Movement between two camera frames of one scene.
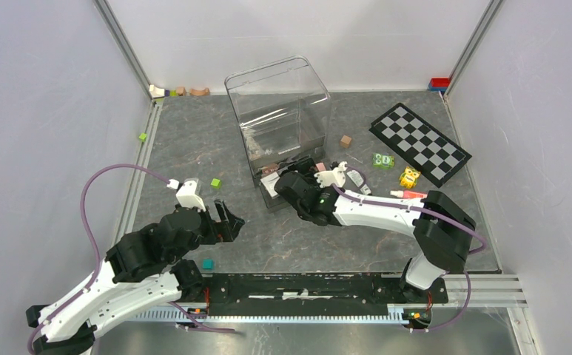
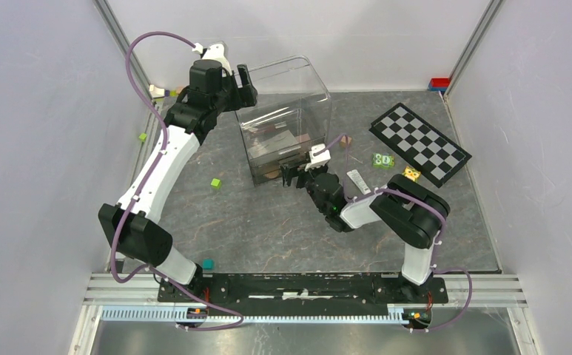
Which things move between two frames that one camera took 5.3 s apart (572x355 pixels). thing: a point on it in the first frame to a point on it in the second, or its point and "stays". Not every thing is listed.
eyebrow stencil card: [269, 181] to [279, 143]
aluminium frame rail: [122, 43] stays
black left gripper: [228, 220] to [245, 97]
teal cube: [208, 264] stays
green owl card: [383, 160] stays
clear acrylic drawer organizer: [285, 115] stays
